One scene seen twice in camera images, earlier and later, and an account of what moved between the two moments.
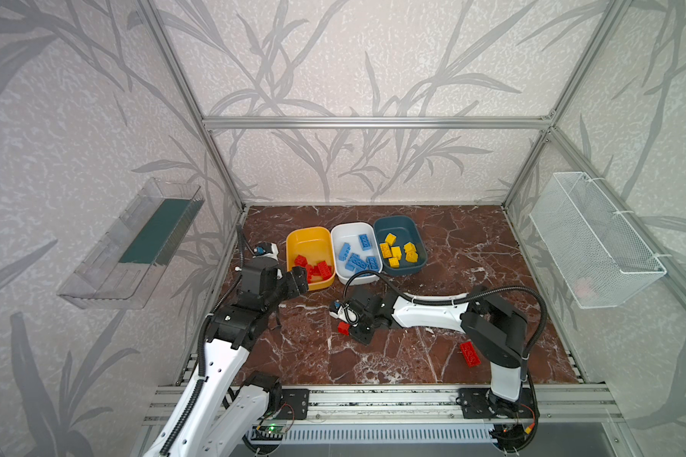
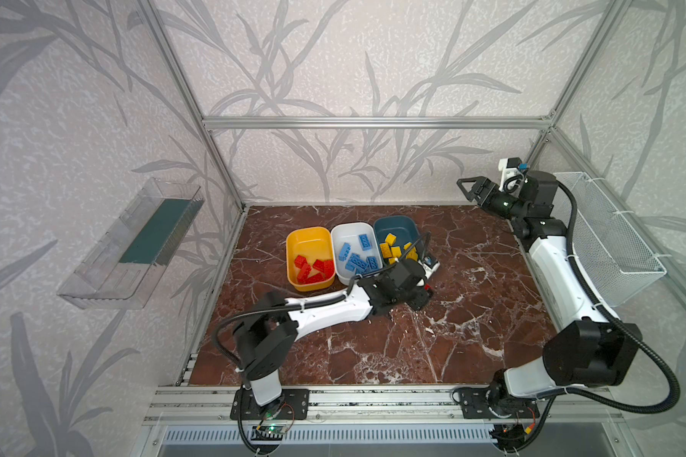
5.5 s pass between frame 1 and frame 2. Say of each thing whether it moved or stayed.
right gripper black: moved
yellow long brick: stayed
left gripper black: moved
